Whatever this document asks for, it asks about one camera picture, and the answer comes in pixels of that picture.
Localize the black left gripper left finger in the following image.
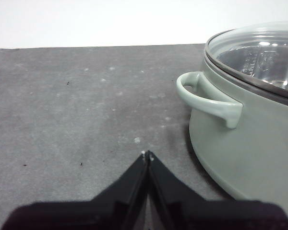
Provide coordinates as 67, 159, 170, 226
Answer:
1, 150, 150, 230

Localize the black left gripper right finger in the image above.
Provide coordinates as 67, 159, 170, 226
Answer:
147, 150, 288, 230

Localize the glass lid with round knob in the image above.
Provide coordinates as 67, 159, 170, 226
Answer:
205, 21, 288, 108

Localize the pale green electric steamer pot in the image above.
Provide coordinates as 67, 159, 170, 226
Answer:
176, 21, 288, 202

